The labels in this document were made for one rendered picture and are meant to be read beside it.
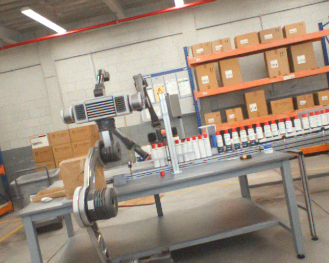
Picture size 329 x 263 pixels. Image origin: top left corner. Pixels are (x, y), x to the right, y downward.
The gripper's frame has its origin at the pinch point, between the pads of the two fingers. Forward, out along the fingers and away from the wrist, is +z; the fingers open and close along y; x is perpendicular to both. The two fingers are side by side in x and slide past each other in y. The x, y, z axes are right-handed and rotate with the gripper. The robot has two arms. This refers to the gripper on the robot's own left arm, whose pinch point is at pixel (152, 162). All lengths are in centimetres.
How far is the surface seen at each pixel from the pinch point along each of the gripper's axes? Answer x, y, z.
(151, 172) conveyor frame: 7.6, -5.8, 4.4
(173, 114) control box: -41.8, -17.7, -15.5
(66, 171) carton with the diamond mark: 44, -41, -51
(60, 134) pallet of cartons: 83, 335, -103
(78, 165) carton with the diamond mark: 34, -41, -47
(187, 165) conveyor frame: -17.4, -6.8, 24.0
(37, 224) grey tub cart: 176, 188, -34
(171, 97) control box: -51, -16, -25
